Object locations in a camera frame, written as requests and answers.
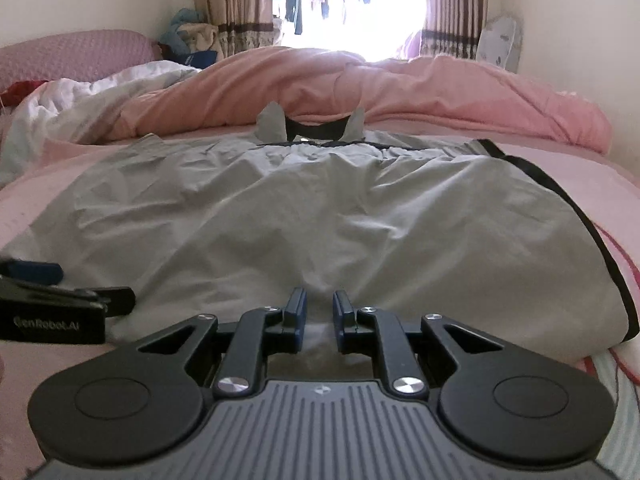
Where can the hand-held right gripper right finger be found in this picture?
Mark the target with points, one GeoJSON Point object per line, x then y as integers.
{"type": "Point", "coordinates": [339, 317]}

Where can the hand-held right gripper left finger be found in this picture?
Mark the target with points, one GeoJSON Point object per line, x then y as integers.
{"type": "Point", "coordinates": [300, 320]}

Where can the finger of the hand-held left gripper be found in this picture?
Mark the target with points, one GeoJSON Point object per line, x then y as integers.
{"type": "Point", "coordinates": [115, 297]}
{"type": "Point", "coordinates": [35, 271]}

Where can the grey and black jacket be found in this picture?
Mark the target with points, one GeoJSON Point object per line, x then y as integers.
{"type": "Point", "coordinates": [250, 220]}

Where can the pile of clothes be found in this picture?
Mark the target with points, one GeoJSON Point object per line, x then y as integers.
{"type": "Point", "coordinates": [192, 32]}

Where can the white quilt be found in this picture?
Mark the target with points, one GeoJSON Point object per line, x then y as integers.
{"type": "Point", "coordinates": [75, 105]}

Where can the red cloth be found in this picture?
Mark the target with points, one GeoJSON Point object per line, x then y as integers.
{"type": "Point", "coordinates": [20, 89]}

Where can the pink headboard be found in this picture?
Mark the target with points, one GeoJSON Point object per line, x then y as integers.
{"type": "Point", "coordinates": [75, 55]}

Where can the pink duvet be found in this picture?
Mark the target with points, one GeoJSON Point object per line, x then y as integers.
{"type": "Point", "coordinates": [450, 95]}

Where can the blue bag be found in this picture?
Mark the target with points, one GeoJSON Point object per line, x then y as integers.
{"type": "Point", "coordinates": [200, 59]}

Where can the pink printed blanket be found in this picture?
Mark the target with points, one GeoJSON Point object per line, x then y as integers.
{"type": "Point", "coordinates": [575, 195]}

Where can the purple cloth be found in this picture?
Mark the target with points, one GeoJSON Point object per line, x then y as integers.
{"type": "Point", "coordinates": [410, 46]}

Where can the striped brown curtain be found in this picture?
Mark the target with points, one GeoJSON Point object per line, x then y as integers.
{"type": "Point", "coordinates": [452, 5]}
{"type": "Point", "coordinates": [235, 5]}

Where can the white patterned pillow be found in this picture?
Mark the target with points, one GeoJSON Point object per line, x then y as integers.
{"type": "Point", "coordinates": [500, 42]}

